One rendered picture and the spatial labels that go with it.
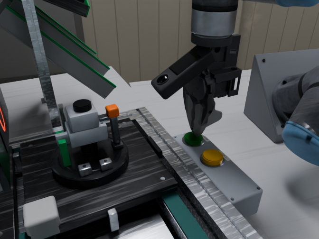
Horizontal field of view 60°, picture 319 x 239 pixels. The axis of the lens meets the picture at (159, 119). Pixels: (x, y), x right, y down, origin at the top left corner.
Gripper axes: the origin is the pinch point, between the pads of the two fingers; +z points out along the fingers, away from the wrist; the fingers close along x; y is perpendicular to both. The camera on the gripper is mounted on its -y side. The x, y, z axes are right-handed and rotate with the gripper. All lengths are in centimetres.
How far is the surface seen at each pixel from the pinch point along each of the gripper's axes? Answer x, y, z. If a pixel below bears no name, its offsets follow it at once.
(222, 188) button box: -14.1, -2.7, 2.4
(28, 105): 53, -32, 12
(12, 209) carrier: -4.6, -35.2, 1.4
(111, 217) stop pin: -11.7, -21.8, 2.4
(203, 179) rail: -11.0, -4.5, 2.4
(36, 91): 63, -28, 12
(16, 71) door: 248, -43, 69
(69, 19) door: 238, 13, 23
